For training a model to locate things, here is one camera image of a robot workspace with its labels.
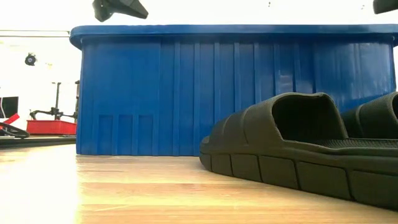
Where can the black table slab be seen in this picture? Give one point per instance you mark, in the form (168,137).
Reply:
(37,141)

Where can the round black wall fixture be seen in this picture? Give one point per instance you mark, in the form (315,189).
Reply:
(30,59)

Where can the red plastic bin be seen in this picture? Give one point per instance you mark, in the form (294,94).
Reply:
(51,127)

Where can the black computer monitor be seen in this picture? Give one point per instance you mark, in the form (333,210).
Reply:
(10,107)

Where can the red bar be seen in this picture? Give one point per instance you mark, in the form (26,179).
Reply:
(12,118)

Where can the textured black slide sandal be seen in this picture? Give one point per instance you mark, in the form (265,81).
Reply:
(373,121)
(311,174)

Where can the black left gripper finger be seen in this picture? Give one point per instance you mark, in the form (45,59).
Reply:
(124,6)

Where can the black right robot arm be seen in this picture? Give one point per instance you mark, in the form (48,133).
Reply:
(387,5)

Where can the small black robot arm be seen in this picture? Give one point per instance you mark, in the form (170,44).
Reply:
(43,112)

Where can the large blue plastic bin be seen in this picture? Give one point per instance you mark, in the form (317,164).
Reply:
(186,93)

